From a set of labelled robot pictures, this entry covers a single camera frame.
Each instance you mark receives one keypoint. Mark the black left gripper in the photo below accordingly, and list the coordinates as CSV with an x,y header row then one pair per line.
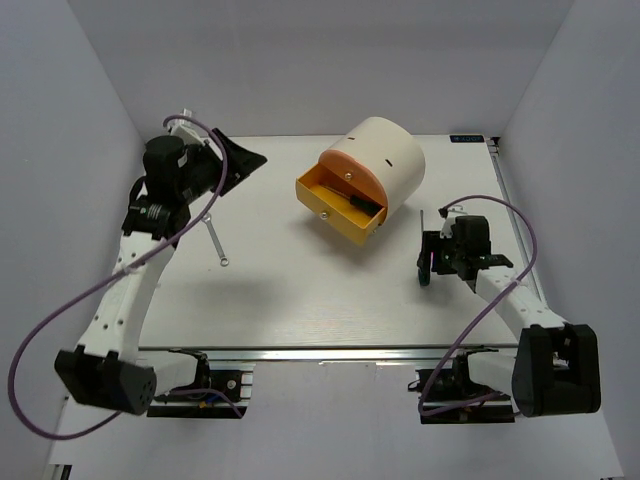
x,y
241,162

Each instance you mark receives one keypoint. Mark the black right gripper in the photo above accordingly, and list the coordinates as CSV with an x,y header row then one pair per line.
x,y
433,243

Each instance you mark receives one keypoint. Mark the large green screwdriver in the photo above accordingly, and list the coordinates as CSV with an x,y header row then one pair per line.
x,y
424,258
371,208

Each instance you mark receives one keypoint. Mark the yellow drawer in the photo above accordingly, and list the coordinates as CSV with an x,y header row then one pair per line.
x,y
334,210

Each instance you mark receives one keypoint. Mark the orange top drawer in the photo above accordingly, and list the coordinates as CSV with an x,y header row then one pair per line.
x,y
354,173

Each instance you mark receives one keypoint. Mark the cream round drawer cabinet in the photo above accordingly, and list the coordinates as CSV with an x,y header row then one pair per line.
x,y
391,153

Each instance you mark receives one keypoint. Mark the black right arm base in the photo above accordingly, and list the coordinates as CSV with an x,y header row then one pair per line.
x,y
446,391

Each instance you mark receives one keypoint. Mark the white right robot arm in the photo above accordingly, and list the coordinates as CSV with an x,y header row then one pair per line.
x,y
555,369

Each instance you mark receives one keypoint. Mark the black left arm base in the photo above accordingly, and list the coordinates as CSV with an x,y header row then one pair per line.
x,y
215,390

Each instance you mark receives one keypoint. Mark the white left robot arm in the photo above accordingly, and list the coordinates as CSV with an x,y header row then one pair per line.
x,y
105,369

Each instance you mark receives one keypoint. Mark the silver open-end wrench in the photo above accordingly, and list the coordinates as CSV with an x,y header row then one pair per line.
x,y
207,221

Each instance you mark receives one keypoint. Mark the blue label sticker right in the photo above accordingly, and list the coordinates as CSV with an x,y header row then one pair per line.
x,y
463,139

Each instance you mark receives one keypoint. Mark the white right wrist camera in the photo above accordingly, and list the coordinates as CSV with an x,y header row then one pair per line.
x,y
449,215

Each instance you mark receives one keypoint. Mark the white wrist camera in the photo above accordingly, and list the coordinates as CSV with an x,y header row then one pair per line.
x,y
449,215
186,131

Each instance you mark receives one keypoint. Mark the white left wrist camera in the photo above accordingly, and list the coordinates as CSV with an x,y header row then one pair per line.
x,y
186,131

